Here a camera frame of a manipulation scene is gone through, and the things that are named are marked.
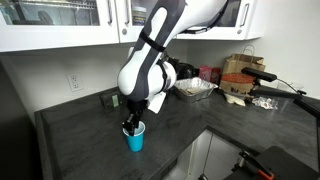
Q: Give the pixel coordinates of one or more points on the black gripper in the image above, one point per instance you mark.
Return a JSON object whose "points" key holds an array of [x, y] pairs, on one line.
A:
{"points": [[136, 110]]}

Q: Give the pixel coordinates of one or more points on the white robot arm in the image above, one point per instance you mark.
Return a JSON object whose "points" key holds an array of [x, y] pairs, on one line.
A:
{"points": [[145, 75]]}

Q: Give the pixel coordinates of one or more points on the blue plastic cup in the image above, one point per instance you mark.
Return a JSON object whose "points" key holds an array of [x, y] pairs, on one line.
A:
{"points": [[135, 142]]}

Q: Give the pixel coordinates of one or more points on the small dark green box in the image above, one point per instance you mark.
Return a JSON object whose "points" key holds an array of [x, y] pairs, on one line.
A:
{"points": [[111, 100]]}

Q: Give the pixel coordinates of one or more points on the aluminium foil tray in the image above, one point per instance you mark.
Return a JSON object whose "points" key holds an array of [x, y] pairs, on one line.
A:
{"points": [[193, 89]]}

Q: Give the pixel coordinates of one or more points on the red box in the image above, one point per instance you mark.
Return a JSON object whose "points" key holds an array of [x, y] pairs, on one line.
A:
{"points": [[209, 74]]}

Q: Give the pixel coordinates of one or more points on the brown paper bag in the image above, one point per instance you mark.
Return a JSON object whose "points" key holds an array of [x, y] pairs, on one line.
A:
{"points": [[232, 78]]}

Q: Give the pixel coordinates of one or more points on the jar inside cabinet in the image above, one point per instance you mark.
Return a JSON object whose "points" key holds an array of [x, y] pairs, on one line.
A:
{"points": [[138, 16]]}

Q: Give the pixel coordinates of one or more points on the black orange bar clamp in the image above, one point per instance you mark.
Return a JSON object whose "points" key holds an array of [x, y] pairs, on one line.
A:
{"points": [[246, 157]]}

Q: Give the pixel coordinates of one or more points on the crumpled clear plastic wrapper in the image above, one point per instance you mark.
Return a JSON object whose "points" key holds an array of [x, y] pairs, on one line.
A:
{"points": [[266, 103]]}

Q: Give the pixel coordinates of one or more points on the white upper cabinet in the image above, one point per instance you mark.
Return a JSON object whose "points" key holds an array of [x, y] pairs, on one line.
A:
{"points": [[46, 24]]}

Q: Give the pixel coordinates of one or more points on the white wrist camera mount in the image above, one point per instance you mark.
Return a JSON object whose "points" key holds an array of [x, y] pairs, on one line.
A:
{"points": [[155, 102]]}

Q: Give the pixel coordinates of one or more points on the white wall outlet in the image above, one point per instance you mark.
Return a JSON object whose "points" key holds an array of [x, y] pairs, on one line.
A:
{"points": [[75, 82]]}

